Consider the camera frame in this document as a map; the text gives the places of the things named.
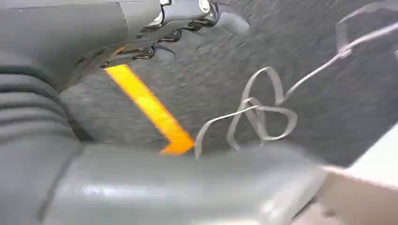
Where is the grey strap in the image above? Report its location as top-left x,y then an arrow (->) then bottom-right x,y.
194,0 -> 398,159

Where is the pale wooden desk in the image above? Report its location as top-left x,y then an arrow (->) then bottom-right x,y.
292,124 -> 398,225

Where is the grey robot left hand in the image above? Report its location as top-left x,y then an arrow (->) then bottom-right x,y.
0,0 -> 324,225

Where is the yellow floor tape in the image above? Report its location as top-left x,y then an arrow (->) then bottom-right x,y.
104,64 -> 196,156

